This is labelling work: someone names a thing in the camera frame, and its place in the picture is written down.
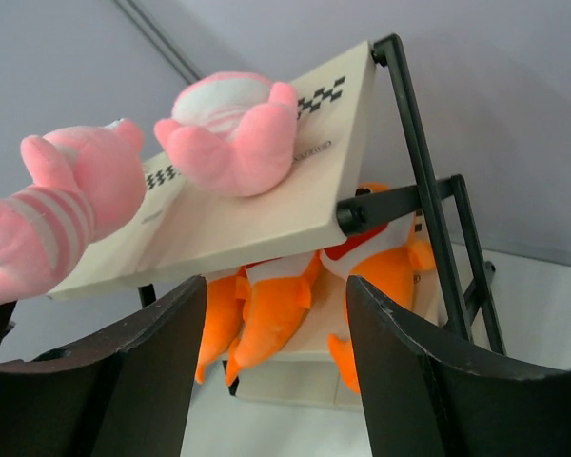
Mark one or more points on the pink plush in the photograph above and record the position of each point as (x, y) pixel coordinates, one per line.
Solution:
(87, 182)
(232, 133)

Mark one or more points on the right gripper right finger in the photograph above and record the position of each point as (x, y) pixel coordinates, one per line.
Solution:
(427, 392)

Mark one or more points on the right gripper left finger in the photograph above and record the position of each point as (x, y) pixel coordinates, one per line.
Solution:
(124, 390)

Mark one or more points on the beige three-tier shelf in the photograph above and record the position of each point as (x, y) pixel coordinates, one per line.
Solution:
(183, 230)

